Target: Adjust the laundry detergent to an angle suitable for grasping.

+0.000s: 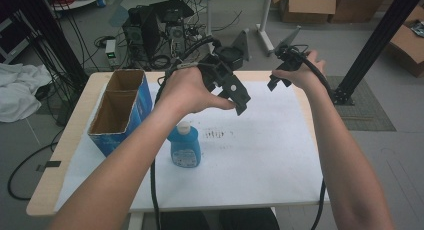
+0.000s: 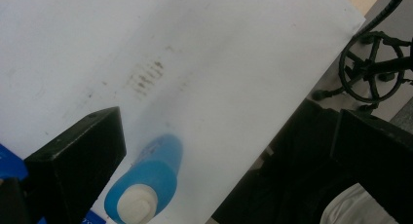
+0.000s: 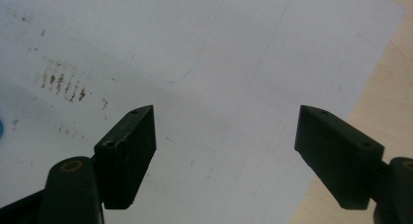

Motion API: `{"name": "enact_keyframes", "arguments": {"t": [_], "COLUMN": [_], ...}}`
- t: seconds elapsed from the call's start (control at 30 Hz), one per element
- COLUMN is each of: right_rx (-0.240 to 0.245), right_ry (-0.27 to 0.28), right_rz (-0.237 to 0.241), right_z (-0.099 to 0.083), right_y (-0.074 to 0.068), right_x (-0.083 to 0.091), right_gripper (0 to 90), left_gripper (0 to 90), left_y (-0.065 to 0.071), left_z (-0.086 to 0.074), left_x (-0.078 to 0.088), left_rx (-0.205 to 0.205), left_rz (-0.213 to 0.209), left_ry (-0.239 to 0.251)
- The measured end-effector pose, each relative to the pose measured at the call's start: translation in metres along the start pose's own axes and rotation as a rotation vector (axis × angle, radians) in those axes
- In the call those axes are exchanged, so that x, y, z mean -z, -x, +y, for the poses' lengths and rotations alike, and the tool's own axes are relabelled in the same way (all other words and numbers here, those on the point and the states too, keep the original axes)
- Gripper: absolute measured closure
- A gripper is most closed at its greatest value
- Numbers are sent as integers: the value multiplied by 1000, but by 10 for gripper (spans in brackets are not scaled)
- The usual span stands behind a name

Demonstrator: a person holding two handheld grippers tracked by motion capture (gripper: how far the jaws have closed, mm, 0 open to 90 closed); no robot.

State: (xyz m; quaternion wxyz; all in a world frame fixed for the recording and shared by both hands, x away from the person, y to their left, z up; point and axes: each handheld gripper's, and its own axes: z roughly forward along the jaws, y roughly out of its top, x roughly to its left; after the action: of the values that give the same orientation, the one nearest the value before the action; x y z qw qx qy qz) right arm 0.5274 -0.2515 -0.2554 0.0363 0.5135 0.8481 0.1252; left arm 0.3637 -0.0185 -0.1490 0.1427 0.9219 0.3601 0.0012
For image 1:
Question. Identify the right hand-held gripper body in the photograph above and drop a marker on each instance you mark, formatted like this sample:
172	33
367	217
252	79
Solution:
289	58

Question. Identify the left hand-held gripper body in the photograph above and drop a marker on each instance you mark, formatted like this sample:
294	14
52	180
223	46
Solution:
220	65

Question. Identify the person's right hand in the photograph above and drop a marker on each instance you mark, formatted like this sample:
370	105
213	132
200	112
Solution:
305	75

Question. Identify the person's left hand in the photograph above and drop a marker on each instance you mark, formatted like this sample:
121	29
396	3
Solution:
188	91

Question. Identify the brown cardboard box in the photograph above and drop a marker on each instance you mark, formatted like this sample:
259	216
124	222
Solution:
308	6
408	45

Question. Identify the white paper sheet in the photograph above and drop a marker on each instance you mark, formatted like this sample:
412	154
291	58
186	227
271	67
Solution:
253	163

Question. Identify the black computer tower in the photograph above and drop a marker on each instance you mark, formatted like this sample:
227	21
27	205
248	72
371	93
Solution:
155	33

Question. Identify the blue bottle with white cap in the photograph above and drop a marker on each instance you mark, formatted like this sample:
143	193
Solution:
185	146

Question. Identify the grey floor mat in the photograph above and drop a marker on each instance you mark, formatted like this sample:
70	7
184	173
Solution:
366	113

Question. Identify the white power supply unit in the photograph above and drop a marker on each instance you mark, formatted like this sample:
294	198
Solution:
110	51

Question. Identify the blue open cardboard box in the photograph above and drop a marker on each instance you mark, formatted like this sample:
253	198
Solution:
116	106

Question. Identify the white crumpled cloth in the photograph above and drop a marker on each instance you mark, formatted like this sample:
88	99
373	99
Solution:
18	90

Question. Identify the white table leg frame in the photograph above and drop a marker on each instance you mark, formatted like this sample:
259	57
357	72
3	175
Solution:
265	26

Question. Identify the black aluminium frame post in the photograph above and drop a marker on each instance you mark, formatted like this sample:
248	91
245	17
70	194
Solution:
376	43

